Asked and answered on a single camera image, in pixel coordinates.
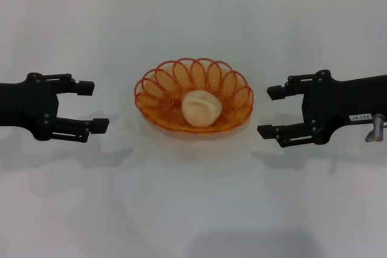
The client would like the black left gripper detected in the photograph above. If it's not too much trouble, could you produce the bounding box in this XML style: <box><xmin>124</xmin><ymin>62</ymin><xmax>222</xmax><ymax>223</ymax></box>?
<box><xmin>0</xmin><ymin>72</ymin><xmax>109</xmax><ymax>144</ymax></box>

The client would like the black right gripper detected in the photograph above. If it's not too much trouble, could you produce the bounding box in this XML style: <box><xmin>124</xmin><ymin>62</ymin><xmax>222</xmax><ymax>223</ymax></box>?
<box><xmin>256</xmin><ymin>69</ymin><xmax>387</xmax><ymax>149</ymax></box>

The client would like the orange plastic wire basket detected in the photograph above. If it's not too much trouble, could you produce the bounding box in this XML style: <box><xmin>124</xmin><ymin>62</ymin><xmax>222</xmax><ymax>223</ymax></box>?
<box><xmin>134</xmin><ymin>57</ymin><xmax>255</xmax><ymax>135</ymax></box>

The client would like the pale steamed bun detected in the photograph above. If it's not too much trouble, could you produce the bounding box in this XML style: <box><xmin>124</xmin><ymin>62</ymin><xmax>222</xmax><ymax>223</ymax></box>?
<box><xmin>181</xmin><ymin>89</ymin><xmax>223</xmax><ymax>128</ymax></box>

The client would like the right arm cable with connector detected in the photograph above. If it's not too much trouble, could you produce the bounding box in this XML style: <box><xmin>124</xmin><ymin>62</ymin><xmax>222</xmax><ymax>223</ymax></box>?
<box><xmin>364</xmin><ymin>113</ymin><xmax>387</xmax><ymax>144</ymax></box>

